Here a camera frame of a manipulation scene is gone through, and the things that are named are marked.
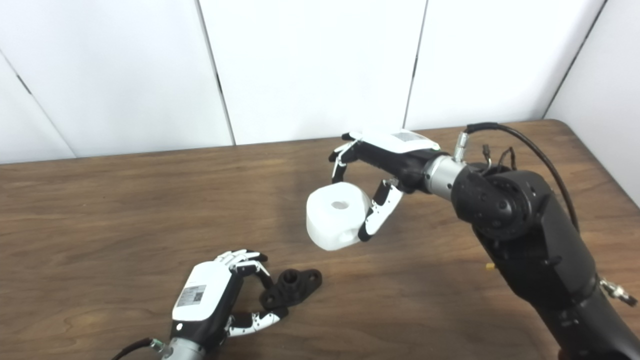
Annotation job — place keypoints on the round white piece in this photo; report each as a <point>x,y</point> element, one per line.
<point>332,220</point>

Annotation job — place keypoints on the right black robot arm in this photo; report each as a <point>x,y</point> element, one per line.
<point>535,240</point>

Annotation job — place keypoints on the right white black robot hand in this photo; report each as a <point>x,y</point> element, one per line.
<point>400,155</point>

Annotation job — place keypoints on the black flanged holder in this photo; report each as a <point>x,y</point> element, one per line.
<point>292,287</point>

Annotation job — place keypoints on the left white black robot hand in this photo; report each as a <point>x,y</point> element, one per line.
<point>202,292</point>

